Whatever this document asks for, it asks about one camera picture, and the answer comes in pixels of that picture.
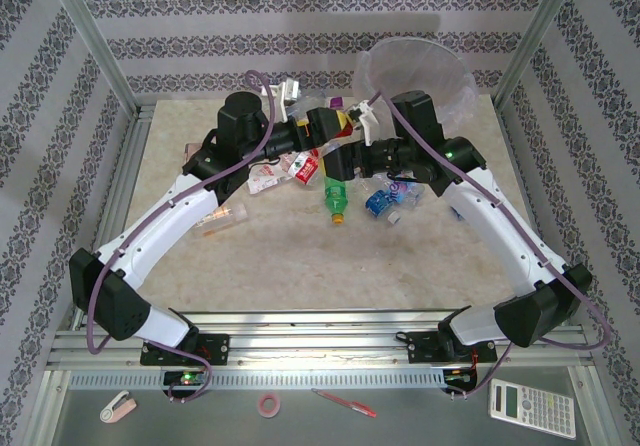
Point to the green bottle yellow cap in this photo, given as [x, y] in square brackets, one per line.
[336, 198]

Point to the colourful label blue cap bottle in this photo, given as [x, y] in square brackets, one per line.
[397, 188]

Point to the blue label white-cap bottle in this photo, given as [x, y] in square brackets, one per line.
[377, 203]

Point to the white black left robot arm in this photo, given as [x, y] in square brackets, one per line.
[150, 236]

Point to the clear plastic bin liner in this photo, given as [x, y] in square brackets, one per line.
[457, 111]

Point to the pink plastic bottle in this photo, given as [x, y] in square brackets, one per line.
[192, 152]

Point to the red pen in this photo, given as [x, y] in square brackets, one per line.
[345, 403]

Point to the pink tape roll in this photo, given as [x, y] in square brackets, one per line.
[261, 406]

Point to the white calculator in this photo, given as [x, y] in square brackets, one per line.
[532, 408]

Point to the grey metal shelf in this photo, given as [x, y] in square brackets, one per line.
[225, 426]

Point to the pink white stapler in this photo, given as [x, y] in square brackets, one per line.
[117, 408]

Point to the aluminium right side rail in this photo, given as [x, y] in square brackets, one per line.
[517, 161]

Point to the aluminium rail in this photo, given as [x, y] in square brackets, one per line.
[517, 161]
[320, 338]
[122, 166]

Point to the aluminium left side rail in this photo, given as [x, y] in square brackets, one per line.
[122, 166]

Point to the aluminium right corner post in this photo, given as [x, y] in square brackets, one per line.
[540, 36]

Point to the aluminium corner post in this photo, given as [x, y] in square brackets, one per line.
[95, 41]
[540, 36]

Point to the aluminium front rail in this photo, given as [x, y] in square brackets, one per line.
[320, 338]

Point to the aluminium left corner post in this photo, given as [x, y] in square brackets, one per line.
[95, 41]

